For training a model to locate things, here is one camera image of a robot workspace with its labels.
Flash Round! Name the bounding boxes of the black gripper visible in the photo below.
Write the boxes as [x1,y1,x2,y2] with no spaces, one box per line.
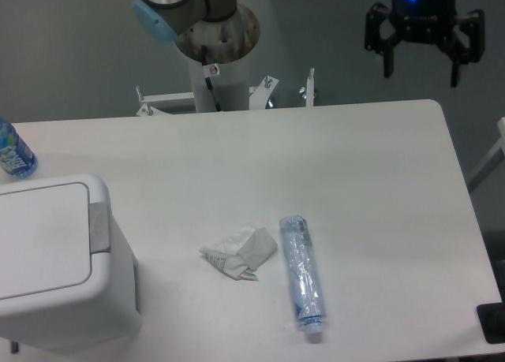
[364,0,485,88]

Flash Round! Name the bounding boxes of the white frame right edge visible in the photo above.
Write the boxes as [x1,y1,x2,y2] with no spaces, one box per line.
[466,118,504,193]

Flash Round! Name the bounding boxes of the crumpled white paper wrapper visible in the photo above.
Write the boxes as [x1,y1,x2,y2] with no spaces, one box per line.
[199,224,279,282]

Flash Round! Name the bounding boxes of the white plastic trash can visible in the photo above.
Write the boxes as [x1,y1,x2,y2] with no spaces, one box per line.
[1,174,142,350]

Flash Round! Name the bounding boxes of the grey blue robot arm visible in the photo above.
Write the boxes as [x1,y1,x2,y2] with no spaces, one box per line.
[132,0,485,87]

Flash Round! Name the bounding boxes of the white clamp post right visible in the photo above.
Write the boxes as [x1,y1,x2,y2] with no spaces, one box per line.
[299,67,316,107]

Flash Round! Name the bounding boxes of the crushed clear plastic bottle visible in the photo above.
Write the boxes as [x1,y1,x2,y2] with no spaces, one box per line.
[279,215,327,343]

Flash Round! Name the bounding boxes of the black object table corner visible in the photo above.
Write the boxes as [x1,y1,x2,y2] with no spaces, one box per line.
[477,302,504,345]

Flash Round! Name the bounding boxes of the blue labelled water bottle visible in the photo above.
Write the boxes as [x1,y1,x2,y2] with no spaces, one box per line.
[1,118,38,179]

